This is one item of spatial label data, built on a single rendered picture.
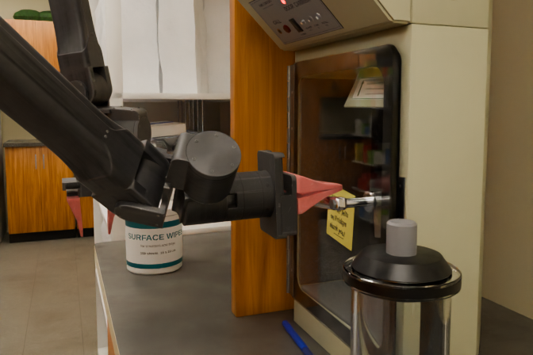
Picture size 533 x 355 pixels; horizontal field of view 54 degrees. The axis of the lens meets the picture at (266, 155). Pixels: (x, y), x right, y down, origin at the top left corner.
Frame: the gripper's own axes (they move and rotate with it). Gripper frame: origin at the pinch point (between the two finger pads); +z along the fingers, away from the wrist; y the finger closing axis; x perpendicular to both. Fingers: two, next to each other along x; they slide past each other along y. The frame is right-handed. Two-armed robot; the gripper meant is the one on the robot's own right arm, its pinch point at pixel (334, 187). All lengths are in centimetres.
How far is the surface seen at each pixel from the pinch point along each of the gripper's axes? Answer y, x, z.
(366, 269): -4.4, -19.1, -6.3
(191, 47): 32, 117, 5
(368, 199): -1.2, -3.7, 2.8
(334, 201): -1.1, -3.7, -1.9
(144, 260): -22, 58, -19
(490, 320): -28.5, 12.8, 36.0
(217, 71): 24, 130, 17
